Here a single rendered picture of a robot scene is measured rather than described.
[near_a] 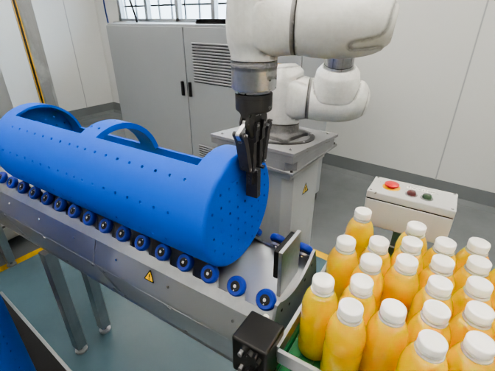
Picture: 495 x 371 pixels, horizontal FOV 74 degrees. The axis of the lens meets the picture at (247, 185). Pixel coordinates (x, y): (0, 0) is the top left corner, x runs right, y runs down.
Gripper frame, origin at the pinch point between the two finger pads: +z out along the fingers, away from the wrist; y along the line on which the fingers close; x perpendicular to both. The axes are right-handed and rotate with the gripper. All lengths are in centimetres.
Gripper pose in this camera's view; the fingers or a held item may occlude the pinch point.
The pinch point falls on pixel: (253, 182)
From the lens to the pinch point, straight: 74.3
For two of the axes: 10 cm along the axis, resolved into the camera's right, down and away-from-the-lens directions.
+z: 0.0, 8.9, 4.6
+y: 5.3, -3.9, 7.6
